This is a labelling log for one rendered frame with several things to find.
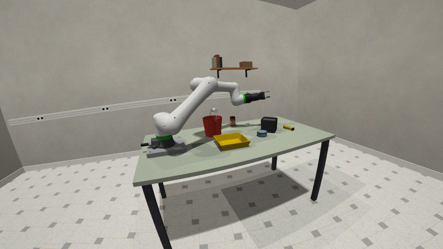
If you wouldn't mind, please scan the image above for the yellow square tray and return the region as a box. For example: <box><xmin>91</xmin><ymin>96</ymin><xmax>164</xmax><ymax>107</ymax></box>
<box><xmin>213</xmin><ymin>132</ymin><xmax>251</xmax><ymax>151</ymax></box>

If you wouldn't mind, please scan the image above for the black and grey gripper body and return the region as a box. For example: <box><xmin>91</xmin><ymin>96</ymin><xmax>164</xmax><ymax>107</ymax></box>
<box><xmin>244</xmin><ymin>92</ymin><xmax>265</xmax><ymax>103</ymax></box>

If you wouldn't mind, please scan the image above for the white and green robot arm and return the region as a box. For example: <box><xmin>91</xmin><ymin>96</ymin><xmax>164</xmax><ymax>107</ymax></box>
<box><xmin>141</xmin><ymin>76</ymin><xmax>246</xmax><ymax>149</ymax></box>

